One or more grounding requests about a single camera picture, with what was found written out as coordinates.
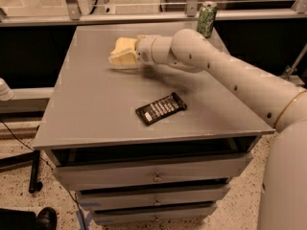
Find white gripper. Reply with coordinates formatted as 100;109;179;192
108;34;158;66

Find yellow sponge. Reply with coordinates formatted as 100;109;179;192
110;37;138;57

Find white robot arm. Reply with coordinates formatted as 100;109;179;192
108;29;307;230

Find green soda can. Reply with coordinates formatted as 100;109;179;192
197;1;217;38

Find black snack bar packet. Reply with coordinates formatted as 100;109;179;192
135;92;187;126

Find grey metal railing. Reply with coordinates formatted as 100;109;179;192
0;0;307;27

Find grey drawer cabinet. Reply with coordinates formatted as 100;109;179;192
32;20;275;227

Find top grey drawer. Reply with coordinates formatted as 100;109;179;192
54;152;253;191

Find grey drawer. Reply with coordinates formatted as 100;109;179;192
54;152;253;191
93;202;217;225
77;184;230;210

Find middle grey drawer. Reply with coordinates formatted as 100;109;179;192
77;184;230;210

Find black stand leg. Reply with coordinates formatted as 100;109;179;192
0;150;42;194

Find bottom grey drawer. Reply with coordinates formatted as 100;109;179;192
93;202;217;225

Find black shoe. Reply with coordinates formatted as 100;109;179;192
35;207;58;230

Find black floor cable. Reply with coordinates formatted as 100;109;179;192
0;118;88;230

